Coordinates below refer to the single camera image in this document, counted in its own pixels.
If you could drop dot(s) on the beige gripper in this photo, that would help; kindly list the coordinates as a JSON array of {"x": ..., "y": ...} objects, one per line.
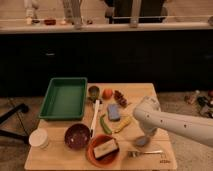
[{"x": 148, "y": 131}]

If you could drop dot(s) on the light blue towel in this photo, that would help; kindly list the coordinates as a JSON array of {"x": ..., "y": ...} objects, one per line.
[{"x": 142, "y": 141}]

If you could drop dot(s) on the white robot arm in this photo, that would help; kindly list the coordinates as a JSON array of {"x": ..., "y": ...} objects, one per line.
[{"x": 150, "y": 118}]

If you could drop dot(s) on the silver fork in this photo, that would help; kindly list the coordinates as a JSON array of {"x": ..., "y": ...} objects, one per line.
[{"x": 139, "y": 153}]

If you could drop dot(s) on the beige sponge block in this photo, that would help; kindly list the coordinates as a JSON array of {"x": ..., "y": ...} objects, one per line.
[{"x": 105, "y": 148}]

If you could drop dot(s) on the blue sponge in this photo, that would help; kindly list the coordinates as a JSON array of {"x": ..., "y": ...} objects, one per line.
[{"x": 113, "y": 112}]

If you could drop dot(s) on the brown pine cone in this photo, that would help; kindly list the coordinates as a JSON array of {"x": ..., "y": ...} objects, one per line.
[{"x": 120, "y": 99}]

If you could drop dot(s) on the green pepper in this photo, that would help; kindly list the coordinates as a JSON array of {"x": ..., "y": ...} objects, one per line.
[{"x": 104, "y": 126}]

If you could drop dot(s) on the orange plate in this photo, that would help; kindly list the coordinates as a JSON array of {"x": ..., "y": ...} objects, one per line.
[{"x": 106, "y": 160}]

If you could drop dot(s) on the orange tomato toy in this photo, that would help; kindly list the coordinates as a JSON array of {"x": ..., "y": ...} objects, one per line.
[{"x": 107, "y": 93}]

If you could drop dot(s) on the purple bowl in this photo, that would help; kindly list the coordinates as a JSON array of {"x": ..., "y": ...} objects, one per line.
[{"x": 77, "y": 136}]

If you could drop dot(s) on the green plastic tray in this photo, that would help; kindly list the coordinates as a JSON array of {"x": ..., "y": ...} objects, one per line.
[{"x": 64, "y": 99}]

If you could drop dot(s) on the white paper cup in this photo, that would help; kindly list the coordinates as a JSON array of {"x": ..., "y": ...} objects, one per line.
[{"x": 39, "y": 138}]

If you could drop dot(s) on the black chair base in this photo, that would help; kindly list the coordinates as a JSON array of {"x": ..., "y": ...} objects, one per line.
[{"x": 9, "y": 123}]

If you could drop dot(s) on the red bowl on counter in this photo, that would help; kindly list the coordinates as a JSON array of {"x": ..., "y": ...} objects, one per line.
[{"x": 50, "y": 22}]

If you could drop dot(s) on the white handled knife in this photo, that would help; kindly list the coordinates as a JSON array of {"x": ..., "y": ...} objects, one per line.
[{"x": 93, "y": 124}]

